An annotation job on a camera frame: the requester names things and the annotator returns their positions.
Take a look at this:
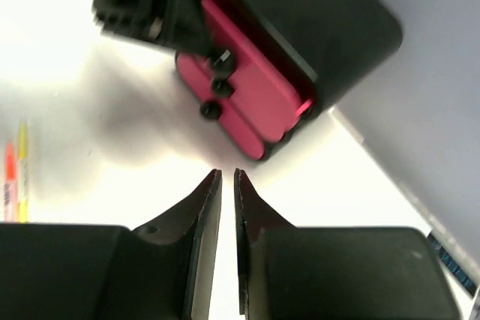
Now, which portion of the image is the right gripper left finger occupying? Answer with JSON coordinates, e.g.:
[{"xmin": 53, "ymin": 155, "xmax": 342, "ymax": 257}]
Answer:
[{"xmin": 1, "ymin": 169, "xmax": 222, "ymax": 319}]

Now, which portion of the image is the right blue table label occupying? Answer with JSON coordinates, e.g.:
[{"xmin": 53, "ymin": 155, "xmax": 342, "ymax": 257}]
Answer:
[{"xmin": 427, "ymin": 232, "xmax": 478, "ymax": 298}]

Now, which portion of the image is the pink top drawer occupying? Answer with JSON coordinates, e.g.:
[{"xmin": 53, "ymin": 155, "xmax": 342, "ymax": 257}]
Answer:
[{"xmin": 194, "ymin": 0, "xmax": 315, "ymax": 144}]

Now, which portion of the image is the black drawer cabinet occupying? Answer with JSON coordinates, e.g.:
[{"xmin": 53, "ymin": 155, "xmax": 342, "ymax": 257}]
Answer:
[{"xmin": 194, "ymin": 0, "xmax": 404, "ymax": 160}]

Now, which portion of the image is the orange highlighter pen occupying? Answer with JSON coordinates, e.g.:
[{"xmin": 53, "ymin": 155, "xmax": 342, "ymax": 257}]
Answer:
[{"xmin": 3, "ymin": 142, "xmax": 18, "ymax": 222}]

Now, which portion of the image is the yellow highlighter pen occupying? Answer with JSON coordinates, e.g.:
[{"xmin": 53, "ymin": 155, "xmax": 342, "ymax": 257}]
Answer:
[{"xmin": 17, "ymin": 121, "xmax": 29, "ymax": 223}]

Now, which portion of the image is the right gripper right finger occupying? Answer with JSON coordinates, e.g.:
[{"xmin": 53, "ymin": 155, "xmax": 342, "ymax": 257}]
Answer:
[{"xmin": 233, "ymin": 169, "xmax": 461, "ymax": 319}]

